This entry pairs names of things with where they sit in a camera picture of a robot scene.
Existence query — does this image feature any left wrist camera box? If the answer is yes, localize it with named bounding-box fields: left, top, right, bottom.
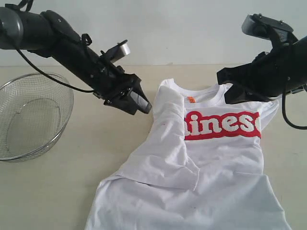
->
left=100, top=40, right=130, bottom=63

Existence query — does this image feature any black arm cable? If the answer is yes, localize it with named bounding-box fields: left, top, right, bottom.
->
left=282, top=88, right=307, bottom=130
left=14, top=0, right=95, bottom=93

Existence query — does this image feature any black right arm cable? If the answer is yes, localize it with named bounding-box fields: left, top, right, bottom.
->
left=282, top=88, right=307, bottom=130

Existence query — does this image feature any round metal mesh basket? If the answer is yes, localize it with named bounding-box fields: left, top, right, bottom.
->
left=0, top=73, right=74, bottom=162

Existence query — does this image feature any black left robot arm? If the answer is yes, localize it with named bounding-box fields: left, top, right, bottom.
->
left=0, top=4, right=152, bottom=115

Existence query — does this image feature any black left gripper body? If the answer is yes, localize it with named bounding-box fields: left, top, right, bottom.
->
left=55, top=38, right=142, bottom=100

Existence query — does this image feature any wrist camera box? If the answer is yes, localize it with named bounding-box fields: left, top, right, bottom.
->
left=241, top=13, right=298, bottom=49
left=100, top=40, right=130, bottom=63

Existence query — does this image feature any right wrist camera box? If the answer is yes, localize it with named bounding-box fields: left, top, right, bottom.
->
left=241, top=13, right=298, bottom=49

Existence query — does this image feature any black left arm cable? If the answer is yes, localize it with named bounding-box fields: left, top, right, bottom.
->
left=14, top=0, right=95, bottom=93

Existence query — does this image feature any white t-shirt red lettering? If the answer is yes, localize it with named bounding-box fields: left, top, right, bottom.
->
left=85, top=79, right=290, bottom=230

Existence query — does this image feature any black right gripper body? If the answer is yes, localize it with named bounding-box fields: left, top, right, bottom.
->
left=244, top=45, right=307, bottom=101

